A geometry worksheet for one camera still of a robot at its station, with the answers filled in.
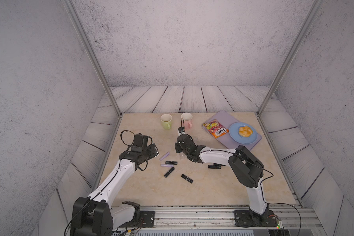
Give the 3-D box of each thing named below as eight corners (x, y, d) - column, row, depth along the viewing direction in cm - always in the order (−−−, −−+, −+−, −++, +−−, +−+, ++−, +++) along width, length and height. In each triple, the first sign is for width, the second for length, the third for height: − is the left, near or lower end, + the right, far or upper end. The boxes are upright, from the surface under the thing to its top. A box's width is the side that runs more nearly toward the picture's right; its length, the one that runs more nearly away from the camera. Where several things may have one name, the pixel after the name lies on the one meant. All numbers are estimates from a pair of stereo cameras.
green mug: (161, 133, 110) (159, 124, 103) (162, 122, 117) (160, 113, 110) (171, 133, 110) (170, 124, 103) (172, 122, 117) (171, 113, 110)
